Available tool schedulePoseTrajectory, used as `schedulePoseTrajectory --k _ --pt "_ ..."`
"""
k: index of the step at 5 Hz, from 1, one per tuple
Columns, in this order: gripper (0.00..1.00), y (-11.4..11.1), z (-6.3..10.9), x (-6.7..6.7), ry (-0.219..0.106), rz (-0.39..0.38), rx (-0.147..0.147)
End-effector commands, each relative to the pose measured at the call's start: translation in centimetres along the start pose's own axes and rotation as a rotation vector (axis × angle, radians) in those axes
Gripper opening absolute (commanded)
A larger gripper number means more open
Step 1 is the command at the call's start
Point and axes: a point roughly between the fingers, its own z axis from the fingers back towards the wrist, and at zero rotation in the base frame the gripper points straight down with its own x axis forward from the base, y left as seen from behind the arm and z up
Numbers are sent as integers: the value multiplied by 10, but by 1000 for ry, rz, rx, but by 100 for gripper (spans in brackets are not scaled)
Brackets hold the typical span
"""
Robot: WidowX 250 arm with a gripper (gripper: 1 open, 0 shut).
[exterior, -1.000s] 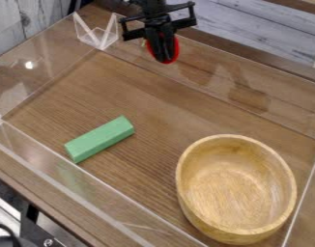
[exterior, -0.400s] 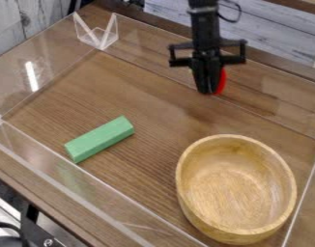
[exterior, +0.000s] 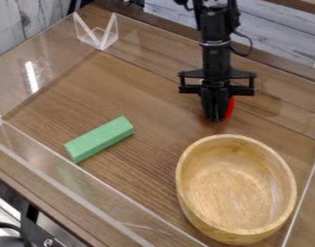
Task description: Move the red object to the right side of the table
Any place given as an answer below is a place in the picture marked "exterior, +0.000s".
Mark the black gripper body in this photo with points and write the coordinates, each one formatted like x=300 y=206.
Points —
x=217 y=83

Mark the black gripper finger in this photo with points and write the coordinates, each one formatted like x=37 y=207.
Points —
x=222 y=103
x=207 y=104

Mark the red toy strawberry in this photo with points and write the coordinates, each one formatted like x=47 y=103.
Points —
x=230 y=105

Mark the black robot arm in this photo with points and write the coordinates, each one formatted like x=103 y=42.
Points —
x=215 y=21

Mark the green rectangular block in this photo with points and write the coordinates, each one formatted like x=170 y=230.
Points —
x=99 y=139

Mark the wooden bowl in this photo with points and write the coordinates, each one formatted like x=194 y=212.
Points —
x=236 y=188

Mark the clear acrylic corner bracket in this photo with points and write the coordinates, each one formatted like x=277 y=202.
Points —
x=96 y=37

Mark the clear acrylic tray wall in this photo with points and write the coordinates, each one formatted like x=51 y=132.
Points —
x=91 y=209

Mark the black metal table frame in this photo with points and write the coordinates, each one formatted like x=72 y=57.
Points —
x=41 y=232

